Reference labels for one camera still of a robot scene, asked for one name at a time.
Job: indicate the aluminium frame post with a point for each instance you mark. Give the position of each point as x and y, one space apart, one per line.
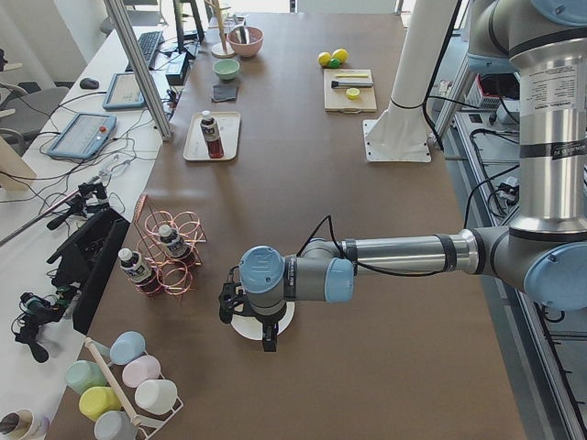
118 14

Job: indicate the blue teach pendant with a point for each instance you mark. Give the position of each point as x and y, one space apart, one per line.
123 93
84 136

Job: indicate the tea bottle in rack rear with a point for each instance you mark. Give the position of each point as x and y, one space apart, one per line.
173 242

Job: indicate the tea bottle in rack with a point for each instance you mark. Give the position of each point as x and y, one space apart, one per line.
139 271
173 242

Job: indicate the steel black-capped muddler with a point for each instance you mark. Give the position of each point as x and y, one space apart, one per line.
350 84

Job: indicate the light blue cup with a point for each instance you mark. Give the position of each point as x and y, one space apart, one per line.
127 347

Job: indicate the dark grey folded cloth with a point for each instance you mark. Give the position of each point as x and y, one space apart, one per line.
224 93

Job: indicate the white cup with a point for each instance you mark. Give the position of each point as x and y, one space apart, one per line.
156 396

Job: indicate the bamboo cutting board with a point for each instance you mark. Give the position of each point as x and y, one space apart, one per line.
335 100

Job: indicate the green lime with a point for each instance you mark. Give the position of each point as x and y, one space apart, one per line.
334 64

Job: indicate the blue teach pendant near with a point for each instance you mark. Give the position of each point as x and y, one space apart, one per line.
84 136

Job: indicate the mint green bowl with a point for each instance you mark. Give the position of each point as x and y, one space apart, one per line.
226 69

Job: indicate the black keyboard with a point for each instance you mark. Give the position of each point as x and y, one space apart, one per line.
149 43

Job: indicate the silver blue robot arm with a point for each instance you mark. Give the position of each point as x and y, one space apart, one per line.
541 252

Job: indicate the yellow cup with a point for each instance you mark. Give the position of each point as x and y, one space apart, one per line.
98 400

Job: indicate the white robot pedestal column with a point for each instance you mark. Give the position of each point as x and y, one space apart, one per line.
401 133

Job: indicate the tape roll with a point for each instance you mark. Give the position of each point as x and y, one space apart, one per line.
24 425

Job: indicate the grey cup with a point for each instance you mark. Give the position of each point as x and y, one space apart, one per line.
114 425

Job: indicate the yellow lemon near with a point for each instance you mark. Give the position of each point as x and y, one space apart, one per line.
324 58

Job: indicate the cream rabbit serving tray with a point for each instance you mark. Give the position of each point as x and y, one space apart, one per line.
225 132

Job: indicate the mint green cup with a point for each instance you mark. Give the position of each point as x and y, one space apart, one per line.
83 375

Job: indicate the half lemon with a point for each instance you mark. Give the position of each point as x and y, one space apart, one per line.
352 93

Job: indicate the pink ice bowl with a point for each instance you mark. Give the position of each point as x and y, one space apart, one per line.
256 36

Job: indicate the metal ice scoop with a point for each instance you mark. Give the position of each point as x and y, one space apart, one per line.
241 34

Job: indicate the blue teach pendant far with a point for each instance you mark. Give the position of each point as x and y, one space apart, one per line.
123 93

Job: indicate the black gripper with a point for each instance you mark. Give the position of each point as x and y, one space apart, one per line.
267 321

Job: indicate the tea bottle in rack front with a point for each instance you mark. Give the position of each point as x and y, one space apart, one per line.
139 271

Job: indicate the yellow lemon far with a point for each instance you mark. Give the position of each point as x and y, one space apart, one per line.
340 54

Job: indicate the yellow plastic knife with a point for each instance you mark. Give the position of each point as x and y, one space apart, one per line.
352 75

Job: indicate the pink cup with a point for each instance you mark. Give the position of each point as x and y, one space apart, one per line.
146 367

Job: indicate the yellow lemon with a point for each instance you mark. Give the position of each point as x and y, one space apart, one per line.
340 54
324 58

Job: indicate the black computer mouse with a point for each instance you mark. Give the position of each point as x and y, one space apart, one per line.
89 84

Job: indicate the dark tea bottle on tray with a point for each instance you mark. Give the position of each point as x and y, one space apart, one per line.
211 134

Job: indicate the white round plate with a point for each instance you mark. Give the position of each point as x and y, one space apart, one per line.
250 328

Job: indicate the copper wire bottle rack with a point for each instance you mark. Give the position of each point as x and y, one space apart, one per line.
176 276

